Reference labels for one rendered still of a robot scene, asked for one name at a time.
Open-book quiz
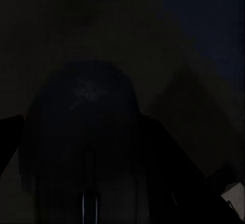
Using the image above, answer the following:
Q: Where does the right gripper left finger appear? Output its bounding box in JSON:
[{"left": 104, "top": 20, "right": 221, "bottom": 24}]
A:
[{"left": 0, "top": 115, "right": 25, "bottom": 176}]

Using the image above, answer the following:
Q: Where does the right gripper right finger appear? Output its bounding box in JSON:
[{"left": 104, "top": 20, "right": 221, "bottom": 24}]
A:
[{"left": 140, "top": 115, "right": 244, "bottom": 224}]

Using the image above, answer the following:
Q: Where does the mouse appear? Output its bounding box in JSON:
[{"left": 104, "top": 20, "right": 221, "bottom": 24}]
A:
[{"left": 19, "top": 59, "right": 147, "bottom": 224}]

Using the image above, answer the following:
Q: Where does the keyboard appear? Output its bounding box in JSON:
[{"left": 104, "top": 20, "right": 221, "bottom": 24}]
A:
[{"left": 220, "top": 182, "right": 245, "bottom": 224}]

